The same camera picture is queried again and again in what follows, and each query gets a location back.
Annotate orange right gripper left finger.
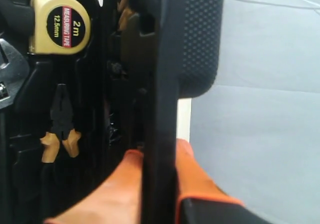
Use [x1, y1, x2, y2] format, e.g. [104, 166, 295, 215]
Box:
[44, 149, 144, 224]

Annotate adjustable wrench black handle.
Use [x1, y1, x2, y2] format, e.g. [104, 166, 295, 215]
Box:
[0, 38, 30, 110]

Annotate white backdrop curtain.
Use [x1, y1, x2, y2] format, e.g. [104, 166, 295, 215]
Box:
[190, 0, 320, 224]

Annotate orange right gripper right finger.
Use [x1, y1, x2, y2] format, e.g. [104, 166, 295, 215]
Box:
[175, 139, 253, 224]

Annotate black plastic tool case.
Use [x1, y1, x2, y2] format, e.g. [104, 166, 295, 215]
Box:
[0, 0, 224, 224]

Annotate yellow measuring tape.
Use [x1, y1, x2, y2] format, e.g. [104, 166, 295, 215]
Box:
[29, 0, 91, 55]

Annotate yellow handled pliers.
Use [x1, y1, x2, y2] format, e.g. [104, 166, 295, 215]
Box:
[40, 83, 82, 219]

